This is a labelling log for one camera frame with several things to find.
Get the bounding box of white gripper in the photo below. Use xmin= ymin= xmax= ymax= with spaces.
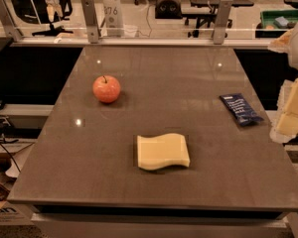
xmin=268 ymin=22 xmax=298 ymax=143

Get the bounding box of red apple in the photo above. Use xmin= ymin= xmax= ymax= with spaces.
xmin=92 ymin=75 xmax=121 ymax=103

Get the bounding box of white numbered robot base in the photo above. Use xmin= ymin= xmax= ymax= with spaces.
xmin=102 ymin=0 xmax=124 ymax=37

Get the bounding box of dark blue snack packet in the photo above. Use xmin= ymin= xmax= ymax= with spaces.
xmin=220 ymin=93 xmax=263 ymax=127

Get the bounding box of green plastic bin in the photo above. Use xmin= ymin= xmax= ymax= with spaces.
xmin=255 ymin=9 xmax=298 ymax=38

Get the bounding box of yellow sponge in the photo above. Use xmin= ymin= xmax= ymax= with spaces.
xmin=137 ymin=133 xmax=190 ymax=171

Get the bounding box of black desk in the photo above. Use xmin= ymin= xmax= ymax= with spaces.
xmin=183 ymin=0 xmax=254 ymax=38

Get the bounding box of black box with round lenses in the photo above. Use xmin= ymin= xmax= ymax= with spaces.
xmin=155 ymin=0 xmax=182 ymax=19

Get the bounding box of right metal bracket post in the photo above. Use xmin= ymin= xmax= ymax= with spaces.
xmin=213 ymin=0 xmax=233 ymax=45

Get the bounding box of metal bracket post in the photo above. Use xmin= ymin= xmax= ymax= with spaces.
xmin=81 ymin=0 xmax=99 ymax=44
xmin=213 ymin=0 xmax=233 ymax=45
xmin=0 ymin=0 xmax=23 ymax=42

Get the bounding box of middle metal bracket post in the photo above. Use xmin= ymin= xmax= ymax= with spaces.
xmin=81 ymin=0 xmax=99 ymax=44

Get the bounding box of left metal bracket post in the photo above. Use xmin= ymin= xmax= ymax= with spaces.
xmin=0 ymin=0 xmax=23 ymax=42

